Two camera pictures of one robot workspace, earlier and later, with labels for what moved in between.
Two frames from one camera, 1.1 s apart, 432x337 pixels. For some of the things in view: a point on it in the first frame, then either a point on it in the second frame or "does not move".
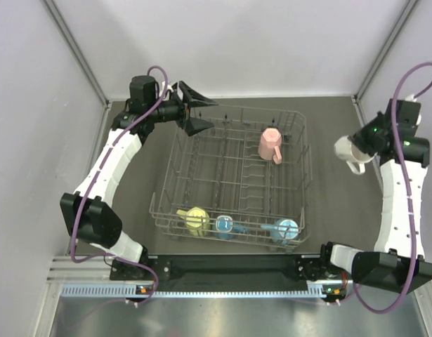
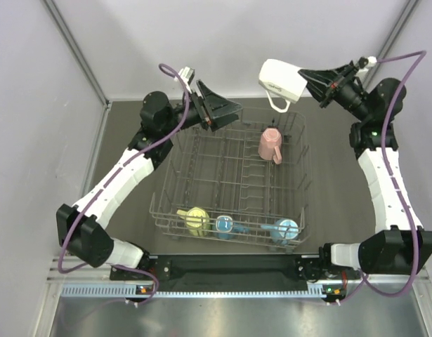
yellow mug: [197, 220] does not move
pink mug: [268, 147] does not move
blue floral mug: [225, 228] does not move
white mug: [355, 158] → [284, 83]
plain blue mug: [284, 230] does not move
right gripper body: [366, 137] → [341, 88]
